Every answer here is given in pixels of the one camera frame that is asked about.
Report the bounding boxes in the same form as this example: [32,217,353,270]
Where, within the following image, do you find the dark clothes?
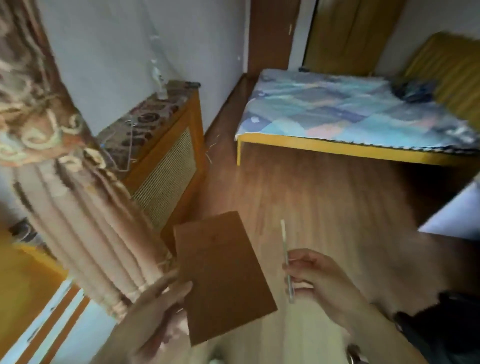
[389,76,440,104]

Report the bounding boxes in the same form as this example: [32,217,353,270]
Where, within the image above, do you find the brown notebook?
[173,211,279,348]

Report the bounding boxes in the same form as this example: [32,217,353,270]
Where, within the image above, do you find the yellow wooden door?
[301,0,408,78]

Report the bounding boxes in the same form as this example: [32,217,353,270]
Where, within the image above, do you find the white desk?
[417,174,480,242]

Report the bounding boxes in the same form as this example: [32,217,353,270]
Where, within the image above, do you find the person's right hand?
[281,248,370,331]

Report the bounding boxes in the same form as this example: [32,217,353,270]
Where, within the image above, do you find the brown patterned curtain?
[0,0,177,323]

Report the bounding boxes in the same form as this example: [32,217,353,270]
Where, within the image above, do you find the brown wooden door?
[245,0,302,80]

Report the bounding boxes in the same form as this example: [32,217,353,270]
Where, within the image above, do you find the person's left hand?
[91,268,194,364]

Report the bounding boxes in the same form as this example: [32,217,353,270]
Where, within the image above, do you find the white pen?
[280,219,296,305]

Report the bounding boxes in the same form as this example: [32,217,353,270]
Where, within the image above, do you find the bed with patchwork sheet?
[234,68,480,155]

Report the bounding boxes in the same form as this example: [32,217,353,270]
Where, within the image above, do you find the black office chair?
[392,291,480,364]

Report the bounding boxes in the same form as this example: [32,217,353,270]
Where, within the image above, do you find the white figurine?
[149,58,170,101]

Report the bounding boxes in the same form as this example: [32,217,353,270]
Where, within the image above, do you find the patterned cover cloth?
[95,80,202,173]

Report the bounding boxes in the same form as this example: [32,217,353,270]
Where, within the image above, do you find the wooden radiator cover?
[95,80,207,256]

